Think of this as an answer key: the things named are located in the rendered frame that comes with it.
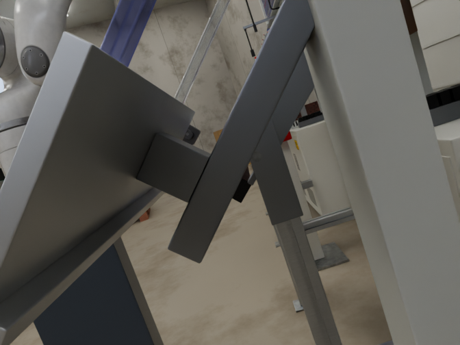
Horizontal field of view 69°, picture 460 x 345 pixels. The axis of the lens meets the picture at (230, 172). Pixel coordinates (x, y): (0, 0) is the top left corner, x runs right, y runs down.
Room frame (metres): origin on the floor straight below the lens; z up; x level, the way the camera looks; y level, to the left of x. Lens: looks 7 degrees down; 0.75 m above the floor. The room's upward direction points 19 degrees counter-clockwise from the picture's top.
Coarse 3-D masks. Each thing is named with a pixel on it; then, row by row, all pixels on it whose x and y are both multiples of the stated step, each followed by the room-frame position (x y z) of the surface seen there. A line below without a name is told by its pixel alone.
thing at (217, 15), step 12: (228, 0) 0.38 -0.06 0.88; (216, 12) 0.38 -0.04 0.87; (216, 24) 0.38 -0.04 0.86; (204, 36) 0.38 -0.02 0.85; (204, 48) 0.38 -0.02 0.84; (192, 60) 0.38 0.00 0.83; (192, 72) 0.38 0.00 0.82; (180, 84) 0.38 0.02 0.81; (192, 84) 0.39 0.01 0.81; (180, 96) 0.38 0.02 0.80
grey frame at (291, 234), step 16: (288, 224) 0.50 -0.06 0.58; (288, 240) 0.49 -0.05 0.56; (304, 240) 0.49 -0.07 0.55; (288, 256) 0.49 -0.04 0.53; (304, 256) 0.49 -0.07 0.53; (304, 272) 0.50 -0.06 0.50; (304, 288) 0.49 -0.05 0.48; (320, 288) 0.49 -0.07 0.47; (304, 304) 0.49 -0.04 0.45; (320, 304) 0.49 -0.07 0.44; (320, 320) 0.50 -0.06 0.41; (320, 336) 0.49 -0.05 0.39; (336, 336) 0.49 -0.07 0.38
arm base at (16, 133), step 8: (16, 128) 0.65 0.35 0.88; (24, 128) 0.65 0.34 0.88; (0, 136) 0.65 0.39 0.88; (8, 136) 0.64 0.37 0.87; (16, 136) 0.65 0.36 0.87; (0, 144) 0.65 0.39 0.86; (8, 144) 0.64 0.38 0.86; (16, 144) 0.64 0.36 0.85; (0, 152) 0.65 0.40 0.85; (8, 152) 0.65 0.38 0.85; (0, 160) 0.66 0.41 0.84; (8, 160) 0.65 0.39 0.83; (8, 168) 0.65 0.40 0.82
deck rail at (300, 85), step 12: (300, 60) 0.52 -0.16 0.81; (300, 72) 0.52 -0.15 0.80; (288, 84) 0.53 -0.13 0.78; (300, 84) 0.52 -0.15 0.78; (312, 84) 0.52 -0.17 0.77; (288, 96) 0.53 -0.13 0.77; (300, 96) 0.52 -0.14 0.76; (276, 108) 0.53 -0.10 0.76; (288, 108) 0.53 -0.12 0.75; (300, 108) 0.53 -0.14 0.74; (276, 120) 0.53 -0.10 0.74; (288, 120) 0.53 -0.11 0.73
